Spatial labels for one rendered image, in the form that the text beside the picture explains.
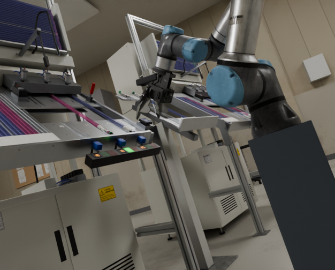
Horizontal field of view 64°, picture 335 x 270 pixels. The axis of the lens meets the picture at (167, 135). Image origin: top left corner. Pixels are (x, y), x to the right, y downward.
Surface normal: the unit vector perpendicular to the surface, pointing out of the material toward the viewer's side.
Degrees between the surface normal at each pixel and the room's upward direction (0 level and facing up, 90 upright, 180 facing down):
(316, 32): 90
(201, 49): 132
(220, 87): 96
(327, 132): 90
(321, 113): 90
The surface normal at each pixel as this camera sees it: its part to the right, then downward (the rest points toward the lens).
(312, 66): -0.35, -0.03
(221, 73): -0.76, 0.27
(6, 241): 0.71, -0.32
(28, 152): 0.73, 0.40
